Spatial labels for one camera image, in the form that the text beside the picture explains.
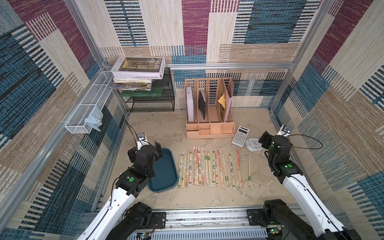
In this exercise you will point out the black notebook in organizer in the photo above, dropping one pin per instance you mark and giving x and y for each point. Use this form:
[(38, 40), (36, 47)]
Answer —
[(202, 103)]

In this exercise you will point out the green bamboo chopsticks pair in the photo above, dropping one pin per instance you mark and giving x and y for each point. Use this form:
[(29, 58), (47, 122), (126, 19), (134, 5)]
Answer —
[(184, 170)]

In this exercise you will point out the pink desk file organizer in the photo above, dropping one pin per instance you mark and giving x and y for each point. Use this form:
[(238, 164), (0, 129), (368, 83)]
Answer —
[(219, 122)]

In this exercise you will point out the yellow paper folder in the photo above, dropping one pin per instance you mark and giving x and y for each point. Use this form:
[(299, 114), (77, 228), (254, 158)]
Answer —
[(222, 101)]

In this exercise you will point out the stack of colourful magazines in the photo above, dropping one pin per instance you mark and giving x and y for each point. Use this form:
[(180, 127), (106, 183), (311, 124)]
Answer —
[(131, 85)]

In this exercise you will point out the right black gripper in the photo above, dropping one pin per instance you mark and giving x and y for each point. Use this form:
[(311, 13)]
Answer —
[(265, 139)]

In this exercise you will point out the red striped chopsticks in tray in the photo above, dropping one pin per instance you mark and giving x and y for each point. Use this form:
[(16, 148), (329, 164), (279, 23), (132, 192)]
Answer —
[(196, 167)]

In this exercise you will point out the red leaf chopsticks in tray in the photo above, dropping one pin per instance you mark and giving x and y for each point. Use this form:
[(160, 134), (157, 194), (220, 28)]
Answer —
[(203, 175)]

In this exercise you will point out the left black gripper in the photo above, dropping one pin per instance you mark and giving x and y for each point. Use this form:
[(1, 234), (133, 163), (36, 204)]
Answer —
[(158, 152)]

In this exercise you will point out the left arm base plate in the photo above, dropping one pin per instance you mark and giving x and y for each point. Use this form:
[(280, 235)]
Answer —
[(156, 220)]

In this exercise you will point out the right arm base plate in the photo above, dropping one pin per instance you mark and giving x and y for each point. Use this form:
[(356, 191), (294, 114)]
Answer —
[(257, 217)]

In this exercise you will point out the red panda chopsticks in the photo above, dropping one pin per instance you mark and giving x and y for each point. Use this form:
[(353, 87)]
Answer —
[(216, 173)]

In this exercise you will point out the white grey calculator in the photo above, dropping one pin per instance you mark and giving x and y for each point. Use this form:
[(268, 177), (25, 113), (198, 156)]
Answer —
[(240, 136)]

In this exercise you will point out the black wire shelf rack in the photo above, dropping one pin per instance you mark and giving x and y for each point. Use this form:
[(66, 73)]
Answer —
[(161, 97)]

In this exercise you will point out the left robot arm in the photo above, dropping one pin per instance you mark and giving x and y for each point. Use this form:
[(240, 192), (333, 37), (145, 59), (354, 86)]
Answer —
[(129, 184)]

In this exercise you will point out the white folio book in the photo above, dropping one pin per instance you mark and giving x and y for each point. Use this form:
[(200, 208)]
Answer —
[(139, 68)]

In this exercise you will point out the white wire wall basket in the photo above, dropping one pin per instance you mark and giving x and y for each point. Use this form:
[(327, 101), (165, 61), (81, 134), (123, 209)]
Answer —
[(96, 96)]

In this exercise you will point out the teal plastic storage tray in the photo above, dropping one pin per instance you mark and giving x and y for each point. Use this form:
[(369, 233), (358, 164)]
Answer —
[(166, 174)]

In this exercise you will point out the white blue round clock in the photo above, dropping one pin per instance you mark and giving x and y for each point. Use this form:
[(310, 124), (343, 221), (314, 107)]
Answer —
[(253, 145)]

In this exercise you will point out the white binder in organizer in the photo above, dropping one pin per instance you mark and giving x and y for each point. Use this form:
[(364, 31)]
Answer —
[(190, 104)]

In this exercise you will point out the small green text chopsticks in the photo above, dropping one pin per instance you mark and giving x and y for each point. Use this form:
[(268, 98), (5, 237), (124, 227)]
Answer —
[(180, 169)]

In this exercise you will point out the green folder on rack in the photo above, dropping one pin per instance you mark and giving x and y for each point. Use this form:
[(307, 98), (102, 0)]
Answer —
[(154, 92)]

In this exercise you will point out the crumpled pale blue cloth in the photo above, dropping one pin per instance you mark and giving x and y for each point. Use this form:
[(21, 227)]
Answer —
[(94, 119)]

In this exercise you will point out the red bamboo chopsticks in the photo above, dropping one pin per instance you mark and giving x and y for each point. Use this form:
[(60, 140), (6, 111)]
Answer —
[(221, 169)]

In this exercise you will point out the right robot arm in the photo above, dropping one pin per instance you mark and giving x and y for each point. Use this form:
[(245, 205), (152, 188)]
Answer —
[(322, 225)]

